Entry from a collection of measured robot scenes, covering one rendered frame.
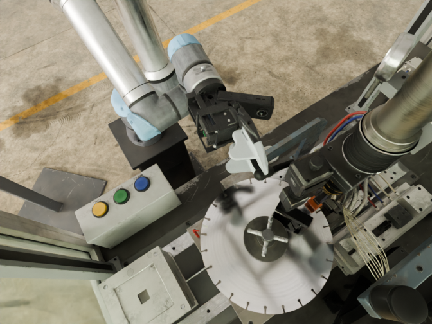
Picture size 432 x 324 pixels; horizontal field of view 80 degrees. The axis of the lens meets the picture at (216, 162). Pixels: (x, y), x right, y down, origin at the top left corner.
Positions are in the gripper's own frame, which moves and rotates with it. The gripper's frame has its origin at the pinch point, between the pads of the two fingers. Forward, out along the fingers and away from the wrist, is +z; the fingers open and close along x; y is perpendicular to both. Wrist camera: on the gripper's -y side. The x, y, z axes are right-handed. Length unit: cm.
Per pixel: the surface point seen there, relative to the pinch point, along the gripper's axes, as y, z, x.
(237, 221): 1.8, 1.1, -26.5
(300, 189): -2.6, 6.2, 2.0
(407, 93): -10.1, 4.9, 19.7
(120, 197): 28.7, -20.9, -34.6
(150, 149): 15, -42, -49
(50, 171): 82, -104, -132
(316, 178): -4.4, 6.1, 4.8
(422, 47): -110, -37, -31
